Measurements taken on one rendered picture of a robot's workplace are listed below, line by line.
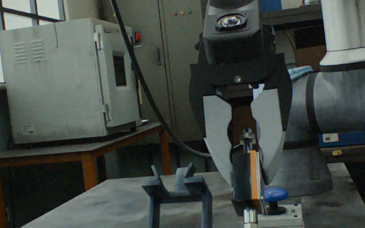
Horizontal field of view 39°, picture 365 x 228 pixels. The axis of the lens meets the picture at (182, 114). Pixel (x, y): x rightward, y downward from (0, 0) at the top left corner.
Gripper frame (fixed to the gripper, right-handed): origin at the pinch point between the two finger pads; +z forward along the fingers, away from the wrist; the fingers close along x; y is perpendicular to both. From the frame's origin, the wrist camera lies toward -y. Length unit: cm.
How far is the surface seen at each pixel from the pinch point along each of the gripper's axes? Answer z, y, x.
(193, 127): 27, 375, 81
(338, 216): 13.3, 31.1, -9.5
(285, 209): 8.3, 18.4, -2.3
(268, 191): 5.8, 17.8, -0.5
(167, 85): -11, 376, 99
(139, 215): 13.3, 39.1, 24.3
